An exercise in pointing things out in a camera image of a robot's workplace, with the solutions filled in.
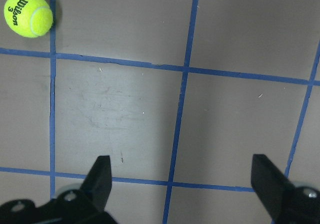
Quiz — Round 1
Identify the tennis ball near left gripper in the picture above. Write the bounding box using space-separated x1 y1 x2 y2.
3 0 54 38

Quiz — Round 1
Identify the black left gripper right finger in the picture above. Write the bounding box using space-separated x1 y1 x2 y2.
250 154 295 218

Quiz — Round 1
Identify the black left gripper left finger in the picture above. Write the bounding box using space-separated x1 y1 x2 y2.
80 155 112 212

